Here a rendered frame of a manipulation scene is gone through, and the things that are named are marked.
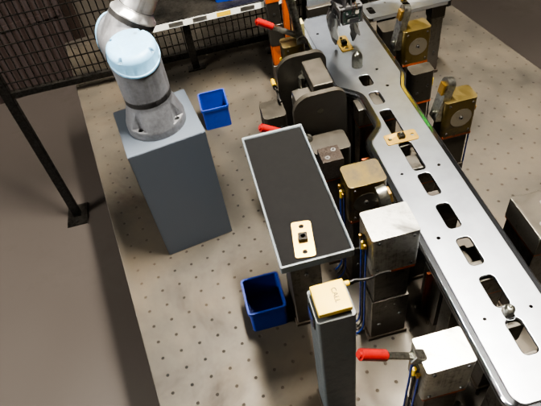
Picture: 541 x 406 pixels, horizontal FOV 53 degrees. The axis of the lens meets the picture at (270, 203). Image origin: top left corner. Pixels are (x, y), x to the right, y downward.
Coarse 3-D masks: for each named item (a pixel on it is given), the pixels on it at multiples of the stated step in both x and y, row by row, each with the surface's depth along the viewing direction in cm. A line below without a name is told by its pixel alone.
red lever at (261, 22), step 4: (256, 20) 156; (260, 20) 156; (264, 20) 157; (256, 24) 157; (260, 24) 157; (264, 24) 157; (268, 24) 157; (272, 24) 158; (268, 28) 158; (272, 28) 158; (276, 28) 159; (280, 28) 159; (284, 28) 161; (280, 32) 160; (284, 32) 161; (288, 32) 161; (292, 32) 161; (292, 36) 162
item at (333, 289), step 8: (336, 280) 93; (312, 288) 93; (320, 288) 93; (328, 288) 92; (336, 288) 92; (344, 288) 92; (312, 296) 92; (320, 296) 92; (328, 296) 91; (336, 296) 91; (344, 296) 91; (320, 304) 91; (328, 304) 90; (336, 304) 90; (344, 304) 90; (352, 304) 90; (320, 312) 90; (328, 312) 89; (336, 312) 90
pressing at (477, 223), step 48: (336, 48) 168; (384, 48) 165; (384, 96) 150; (384, 144) 137; (432, 144) 135; (432, 240) 116; (480, 240) 114; (480, 288) 107; (528, 288) 106; (480, 336) 100; (528, 384) 94
